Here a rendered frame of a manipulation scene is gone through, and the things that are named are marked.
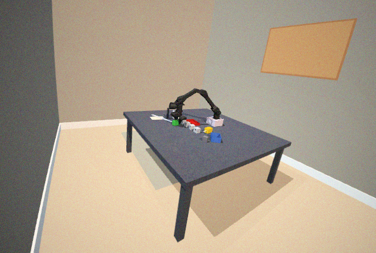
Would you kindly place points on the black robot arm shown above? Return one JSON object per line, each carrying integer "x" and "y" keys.
{"x": 178, "y": 104}

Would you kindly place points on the yellow block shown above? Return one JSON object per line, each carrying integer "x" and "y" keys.
{"x": 208, "y": 130}

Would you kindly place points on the blue tray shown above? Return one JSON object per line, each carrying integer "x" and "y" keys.
{"x": 215, "y": 137}

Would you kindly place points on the red tray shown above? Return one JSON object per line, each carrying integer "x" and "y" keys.
{"x": 192, "y": 121}

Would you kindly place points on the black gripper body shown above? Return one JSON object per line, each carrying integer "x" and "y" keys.
{"x": 180, "y": 115}

